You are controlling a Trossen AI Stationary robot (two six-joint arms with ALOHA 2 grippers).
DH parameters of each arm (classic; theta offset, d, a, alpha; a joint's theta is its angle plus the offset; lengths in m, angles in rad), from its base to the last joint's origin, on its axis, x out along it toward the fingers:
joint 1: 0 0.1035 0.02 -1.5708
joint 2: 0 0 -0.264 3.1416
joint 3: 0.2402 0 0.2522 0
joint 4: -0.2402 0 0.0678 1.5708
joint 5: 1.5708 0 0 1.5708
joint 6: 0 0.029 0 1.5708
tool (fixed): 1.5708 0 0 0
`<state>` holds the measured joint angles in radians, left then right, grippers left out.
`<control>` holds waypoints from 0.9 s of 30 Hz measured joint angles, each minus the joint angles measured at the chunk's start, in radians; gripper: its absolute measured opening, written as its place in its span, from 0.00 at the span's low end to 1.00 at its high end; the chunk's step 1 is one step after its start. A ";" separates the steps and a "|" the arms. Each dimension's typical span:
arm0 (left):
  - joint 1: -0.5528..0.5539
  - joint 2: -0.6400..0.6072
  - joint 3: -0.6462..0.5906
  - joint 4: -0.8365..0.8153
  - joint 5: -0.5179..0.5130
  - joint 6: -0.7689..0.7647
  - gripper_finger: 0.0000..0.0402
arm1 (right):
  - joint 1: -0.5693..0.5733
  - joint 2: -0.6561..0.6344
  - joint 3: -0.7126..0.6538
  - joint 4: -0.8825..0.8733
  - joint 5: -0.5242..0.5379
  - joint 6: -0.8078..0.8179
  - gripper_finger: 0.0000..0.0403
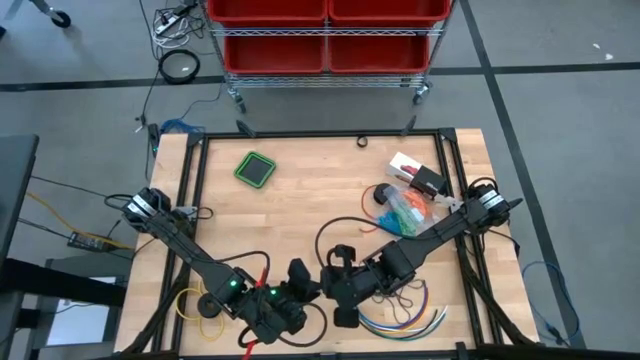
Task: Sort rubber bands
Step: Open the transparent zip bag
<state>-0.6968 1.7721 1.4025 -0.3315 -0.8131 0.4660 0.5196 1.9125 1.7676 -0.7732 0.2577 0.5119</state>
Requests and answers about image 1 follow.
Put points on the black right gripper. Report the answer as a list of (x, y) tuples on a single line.
[(360, 280)]

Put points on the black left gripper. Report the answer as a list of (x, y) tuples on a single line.
[(277, 315)]

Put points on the green rubber bands pile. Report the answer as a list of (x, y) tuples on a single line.
[(407, 222)]

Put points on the orange rubber bands pile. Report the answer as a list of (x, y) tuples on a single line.
[(417, 202)]

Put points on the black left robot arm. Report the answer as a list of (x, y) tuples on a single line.
[(190, 252)]

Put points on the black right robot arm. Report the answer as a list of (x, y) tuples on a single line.
[(440, 230)]

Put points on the dark purple rubber bands pile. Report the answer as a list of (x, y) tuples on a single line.
[(400, 297)]

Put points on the small black box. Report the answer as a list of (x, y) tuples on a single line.
[(430, 181)]

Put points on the black pad with green rim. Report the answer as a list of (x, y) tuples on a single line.
[(256, 170)]

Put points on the small black device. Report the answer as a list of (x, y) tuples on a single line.
[(154, 137)]

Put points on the red plastic bin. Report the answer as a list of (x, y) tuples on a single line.
[(267, 10), (275, 55), (378, 55), (390, 10)]

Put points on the black low furniture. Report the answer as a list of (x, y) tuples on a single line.
[(50, 285)]

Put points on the black desk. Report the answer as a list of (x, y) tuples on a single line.
[(15, 190)]

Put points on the white power strip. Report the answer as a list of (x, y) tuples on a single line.
[(167, 24)]

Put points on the black chair caster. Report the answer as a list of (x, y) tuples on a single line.
[(61, 19)]

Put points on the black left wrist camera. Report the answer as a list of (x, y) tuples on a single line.
[(302, 280)]

